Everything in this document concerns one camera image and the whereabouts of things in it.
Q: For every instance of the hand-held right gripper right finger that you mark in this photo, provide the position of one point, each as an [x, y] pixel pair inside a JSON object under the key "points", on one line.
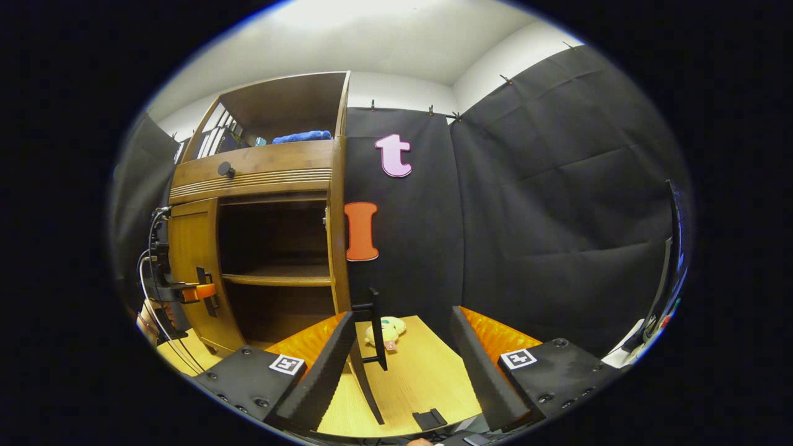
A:
{"points": [[480, 371]]}

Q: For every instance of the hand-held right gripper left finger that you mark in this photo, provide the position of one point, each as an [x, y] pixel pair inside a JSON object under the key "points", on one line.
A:
{"points": [[331, 371]]}

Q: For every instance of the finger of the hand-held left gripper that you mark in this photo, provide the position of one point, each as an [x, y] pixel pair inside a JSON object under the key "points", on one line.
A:
{"points": [[201, 292]]}

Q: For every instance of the wooden double-door shoe cabinet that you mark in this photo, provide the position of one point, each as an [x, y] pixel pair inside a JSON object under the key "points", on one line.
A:
{"points": [[260, 167]]}

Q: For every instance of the yellow plush toy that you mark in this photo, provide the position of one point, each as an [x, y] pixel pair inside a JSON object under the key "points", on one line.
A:
{"points": [[385, 331]]}

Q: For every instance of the small black holder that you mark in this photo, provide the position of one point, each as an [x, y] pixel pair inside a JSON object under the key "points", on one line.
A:
{"points": [[429, 419]]}

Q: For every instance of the black round drawer knob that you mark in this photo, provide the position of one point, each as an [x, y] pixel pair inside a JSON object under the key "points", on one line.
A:
{"points": [[225, 170]]}

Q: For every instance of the blue folded towel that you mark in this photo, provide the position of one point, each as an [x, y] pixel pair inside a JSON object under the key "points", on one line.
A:
{"points": [[303, 137]]}

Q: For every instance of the black backdrop cloth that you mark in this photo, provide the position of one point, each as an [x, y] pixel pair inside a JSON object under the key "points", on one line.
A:
{"points": [[557, 186]]}

